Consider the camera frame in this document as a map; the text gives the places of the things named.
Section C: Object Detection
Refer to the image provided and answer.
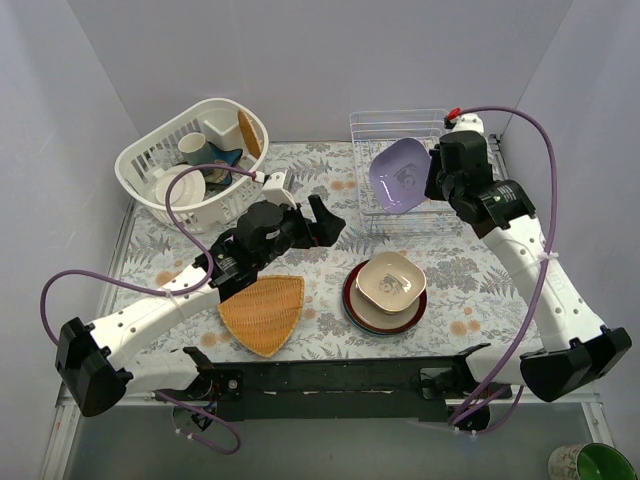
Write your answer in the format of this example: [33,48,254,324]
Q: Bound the purple square bowl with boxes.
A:
[368,138,431,214]

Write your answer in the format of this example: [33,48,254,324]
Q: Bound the beige square bowl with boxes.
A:
[355,251,427,314]

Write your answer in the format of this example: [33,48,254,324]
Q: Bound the red rimmed beige plate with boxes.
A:
[342,261,427,336]

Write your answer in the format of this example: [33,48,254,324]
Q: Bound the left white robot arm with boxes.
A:
[55,195,346,417]

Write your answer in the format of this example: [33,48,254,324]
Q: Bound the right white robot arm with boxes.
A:
[425,130,632,402]

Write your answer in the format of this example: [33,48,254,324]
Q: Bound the blue star dish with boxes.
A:
[203,142,243,190]

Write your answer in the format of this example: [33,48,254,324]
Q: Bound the floral table mat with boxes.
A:
[97,137,556,364]

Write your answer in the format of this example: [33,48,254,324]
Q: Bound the woven bamboo tray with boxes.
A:
[218,275,305,358]

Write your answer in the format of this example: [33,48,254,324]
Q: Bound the woven coaster in basket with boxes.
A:
[237,109,262,159]

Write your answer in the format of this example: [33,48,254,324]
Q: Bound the white plate in basket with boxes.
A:
[150,165,206,207]

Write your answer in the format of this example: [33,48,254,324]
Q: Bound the white cup in basket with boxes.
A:
[178,132,208,166]

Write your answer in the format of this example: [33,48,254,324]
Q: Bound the white square container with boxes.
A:
[201,108,244,151]

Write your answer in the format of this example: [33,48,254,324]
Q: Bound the green floral mug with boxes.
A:
[548,443,639,480]

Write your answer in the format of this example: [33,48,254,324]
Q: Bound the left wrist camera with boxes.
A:
[254,170,296,208]

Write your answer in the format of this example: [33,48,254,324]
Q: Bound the white wire dish rack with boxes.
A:
[348,108,484,236]

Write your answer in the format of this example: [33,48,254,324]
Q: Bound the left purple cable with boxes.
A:
[40,164,266,455]

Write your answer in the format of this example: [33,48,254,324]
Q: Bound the black base frame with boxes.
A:
[168,355,478,422]

